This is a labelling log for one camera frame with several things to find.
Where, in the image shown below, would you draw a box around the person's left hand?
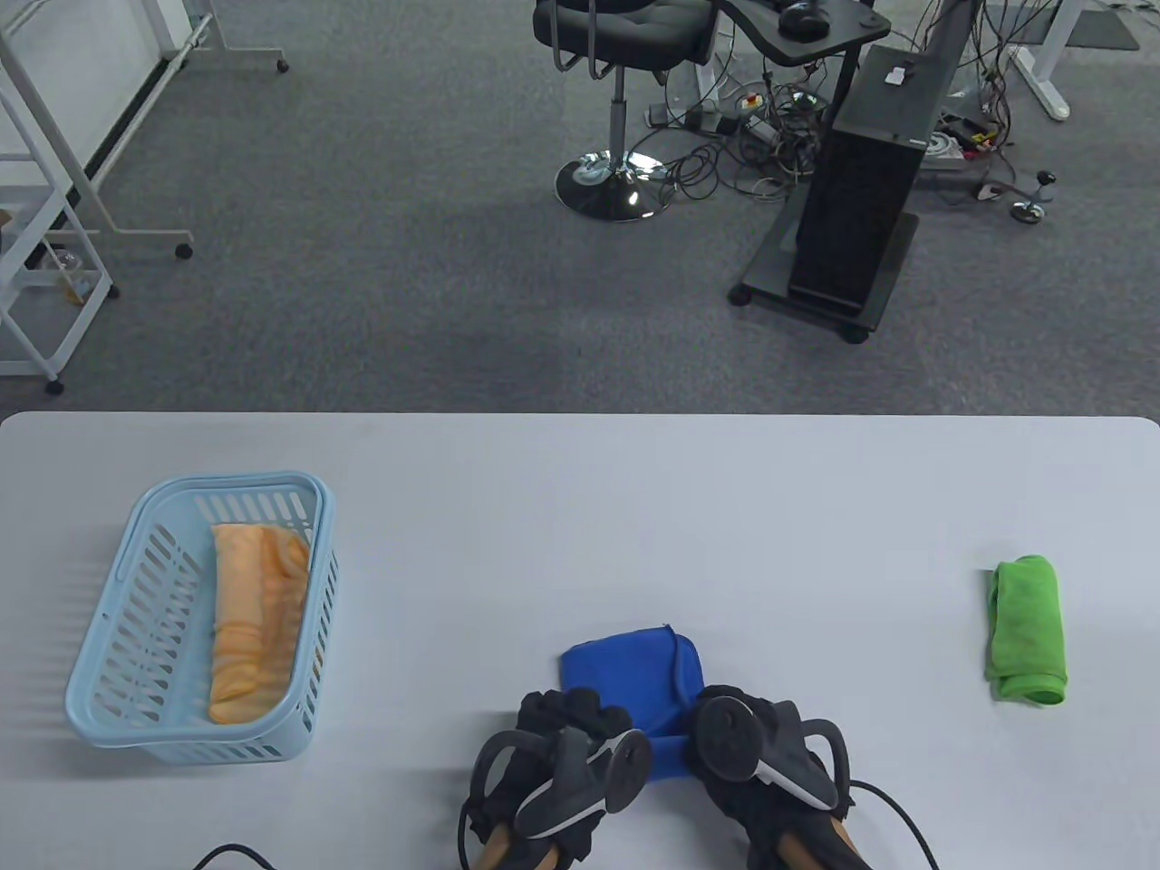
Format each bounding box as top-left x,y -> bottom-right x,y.
467,687 -> 655,870

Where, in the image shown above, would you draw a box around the person's right hand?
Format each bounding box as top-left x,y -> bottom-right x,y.
681,684 -> 859,870

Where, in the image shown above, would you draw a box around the blue towel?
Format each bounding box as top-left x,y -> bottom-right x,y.
559,623 -> 706,786

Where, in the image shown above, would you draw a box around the orange towel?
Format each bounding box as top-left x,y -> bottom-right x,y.
208,523 -> 312,724

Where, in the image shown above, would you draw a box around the green rectangular towel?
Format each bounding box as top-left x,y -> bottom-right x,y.
986,555 -> 1068,705

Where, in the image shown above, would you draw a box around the person's left forearm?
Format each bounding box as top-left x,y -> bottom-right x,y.
480,825 -> 545,870

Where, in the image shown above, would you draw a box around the person's right forearm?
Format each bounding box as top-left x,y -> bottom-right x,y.
779,811 -> 862,870

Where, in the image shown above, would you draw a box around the light blue plastic basket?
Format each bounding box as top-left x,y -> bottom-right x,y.
63,469 -> 341,762

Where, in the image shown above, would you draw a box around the black computer tower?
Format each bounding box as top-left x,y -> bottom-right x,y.
788,43 -> 954,318

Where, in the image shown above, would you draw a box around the white power strip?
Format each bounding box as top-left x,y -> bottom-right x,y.
645,101 -> 726,135

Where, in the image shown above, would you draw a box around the small metal stand black knob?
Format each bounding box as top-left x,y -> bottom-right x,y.
974,169 -> 1059,225

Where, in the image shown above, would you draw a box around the white wheeled rack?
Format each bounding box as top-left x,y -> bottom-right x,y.
0,86 -> 121,395

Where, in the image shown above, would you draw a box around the black office chair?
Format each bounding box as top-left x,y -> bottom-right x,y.
533,0 -> 719,223

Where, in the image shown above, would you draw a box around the white whiteboard stand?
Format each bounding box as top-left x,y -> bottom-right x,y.
0,0 -> 291,262

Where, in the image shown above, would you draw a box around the black rolling desk stand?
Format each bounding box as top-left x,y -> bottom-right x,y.
716,0 -> 921,343

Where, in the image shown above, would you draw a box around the black desk column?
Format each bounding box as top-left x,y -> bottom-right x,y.
911,0 -> 981,101

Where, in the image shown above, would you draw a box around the white desk leg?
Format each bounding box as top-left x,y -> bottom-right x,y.
1008,0 -> 1088,121

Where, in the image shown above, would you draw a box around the dark floor mat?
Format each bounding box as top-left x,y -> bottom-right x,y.
1062,3 -> 1141,52

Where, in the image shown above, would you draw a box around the black round controller white handle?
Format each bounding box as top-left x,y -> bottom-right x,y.
693,696 -> 841,812
515,728 -> 655,839

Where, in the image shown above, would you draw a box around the black glove cable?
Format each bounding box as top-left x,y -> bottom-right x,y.
847,779 -> 941,870
458,730 -> 558,870

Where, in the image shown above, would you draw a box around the tangled black floor cables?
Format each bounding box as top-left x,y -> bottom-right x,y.
645,54 -> 830,202

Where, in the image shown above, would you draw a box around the tangled coloured wires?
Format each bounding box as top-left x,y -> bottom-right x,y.
893,0 -> 1030,160

